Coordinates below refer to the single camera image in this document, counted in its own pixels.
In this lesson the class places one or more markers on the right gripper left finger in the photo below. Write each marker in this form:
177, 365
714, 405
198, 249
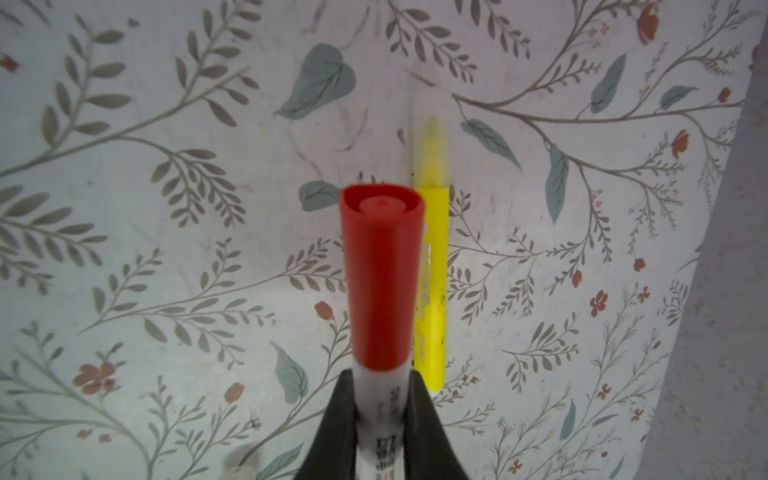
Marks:
333, 453

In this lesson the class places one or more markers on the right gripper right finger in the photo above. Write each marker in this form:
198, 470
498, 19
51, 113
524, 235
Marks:
428, 454

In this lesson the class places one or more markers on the yellow highlighter pen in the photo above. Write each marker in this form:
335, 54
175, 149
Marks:
431, 310

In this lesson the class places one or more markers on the red pen cap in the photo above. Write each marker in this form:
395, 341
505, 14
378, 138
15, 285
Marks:
382, 234

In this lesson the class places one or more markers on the translucent highlighter cap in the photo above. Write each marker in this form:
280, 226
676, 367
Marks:
430, 163

